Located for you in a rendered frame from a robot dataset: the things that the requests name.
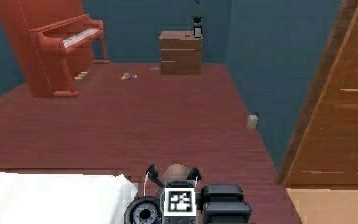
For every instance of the brown chest of drawers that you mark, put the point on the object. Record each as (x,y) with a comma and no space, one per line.
(181,53)

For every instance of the brown wooden room door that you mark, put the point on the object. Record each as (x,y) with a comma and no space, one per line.
(333,110)

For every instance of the white bed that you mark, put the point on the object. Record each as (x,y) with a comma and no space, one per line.
(53,200)

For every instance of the black and white desk lamp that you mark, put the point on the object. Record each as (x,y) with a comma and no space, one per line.
(197,27)

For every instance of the red upright piano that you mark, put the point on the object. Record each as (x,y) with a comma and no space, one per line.
(50,43)

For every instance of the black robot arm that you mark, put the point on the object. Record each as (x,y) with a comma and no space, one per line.
(223,205)

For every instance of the brown egg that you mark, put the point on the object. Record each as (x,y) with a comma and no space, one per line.
(175,172)

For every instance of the small beige box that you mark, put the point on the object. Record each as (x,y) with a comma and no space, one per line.
(252,122)

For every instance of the small grey flat object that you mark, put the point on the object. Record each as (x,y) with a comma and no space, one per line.
(154,68)

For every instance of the yellow and purple small toy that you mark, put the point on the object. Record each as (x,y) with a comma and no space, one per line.
(129,76)

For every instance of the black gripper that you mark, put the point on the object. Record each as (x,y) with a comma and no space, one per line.
(143,212)

